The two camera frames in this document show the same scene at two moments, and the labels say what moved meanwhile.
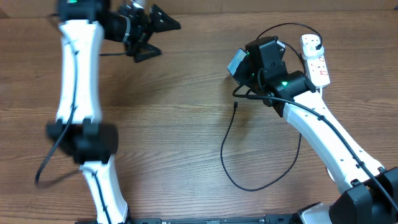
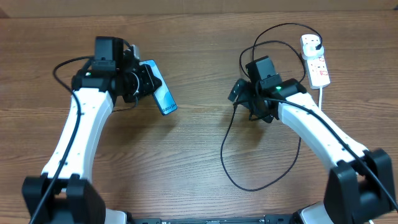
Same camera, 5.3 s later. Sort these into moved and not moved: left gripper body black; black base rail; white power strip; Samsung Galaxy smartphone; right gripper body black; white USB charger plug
Moved: Samsung Galaxy smartphone; right gripper body black; left gripper body black
Not moved: white power strip; black base rail; white USB charger plug
